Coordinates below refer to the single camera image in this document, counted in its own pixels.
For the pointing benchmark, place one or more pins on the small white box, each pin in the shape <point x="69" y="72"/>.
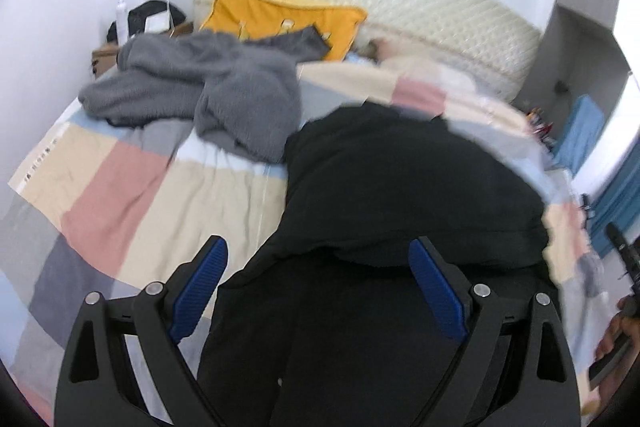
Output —
<point x="159" y="22"/>

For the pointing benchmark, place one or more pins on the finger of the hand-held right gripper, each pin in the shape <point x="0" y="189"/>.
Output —
<point x="622" y="249"/>

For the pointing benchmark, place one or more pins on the pastel checked bedspread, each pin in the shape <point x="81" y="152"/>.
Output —
<point x="130" y="187"/>

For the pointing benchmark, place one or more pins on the cluster of small bottles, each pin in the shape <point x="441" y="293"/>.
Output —
<point x="540" y="122"/>

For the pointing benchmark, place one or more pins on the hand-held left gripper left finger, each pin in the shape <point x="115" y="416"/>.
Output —
<point x="200" y="287"/>

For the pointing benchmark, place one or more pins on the grey fleece garment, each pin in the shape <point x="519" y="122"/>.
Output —
<point x="225" y="97"/>

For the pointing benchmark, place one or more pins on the wooden nightstand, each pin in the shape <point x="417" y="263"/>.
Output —
<point x="102" y="59"/>

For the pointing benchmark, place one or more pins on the blue curtain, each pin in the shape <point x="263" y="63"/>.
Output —
<point x="620" y="202"/>

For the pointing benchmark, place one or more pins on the black bag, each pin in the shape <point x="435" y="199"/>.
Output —
<point x="145" y="9"/>

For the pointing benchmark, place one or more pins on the person's right hand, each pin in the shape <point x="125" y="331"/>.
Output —
<point x="612" y="332"/>

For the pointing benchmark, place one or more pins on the blue towel on chair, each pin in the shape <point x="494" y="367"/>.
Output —
<point x="580" y="132"/>

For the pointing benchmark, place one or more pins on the yellow pillow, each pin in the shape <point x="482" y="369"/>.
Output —
<point x="260" y="14"/>

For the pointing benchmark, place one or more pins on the black clamp device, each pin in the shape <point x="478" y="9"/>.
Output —
<point x="586" y="206"/>

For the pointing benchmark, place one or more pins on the white spray bottle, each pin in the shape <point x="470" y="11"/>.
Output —
<point x="121" y="19"/>

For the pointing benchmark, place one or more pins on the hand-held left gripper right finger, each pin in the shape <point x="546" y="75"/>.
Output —
<point x="437" y="292"/>

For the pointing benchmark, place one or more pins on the black puffer jacket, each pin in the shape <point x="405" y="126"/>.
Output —
<point x="400" y="187"/>

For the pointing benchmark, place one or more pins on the cream quilted headboard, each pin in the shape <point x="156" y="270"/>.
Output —
<point x="425" y="2"/>

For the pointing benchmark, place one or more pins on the white and grey wardrobe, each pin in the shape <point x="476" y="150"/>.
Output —
<point x="580" y="47"/>

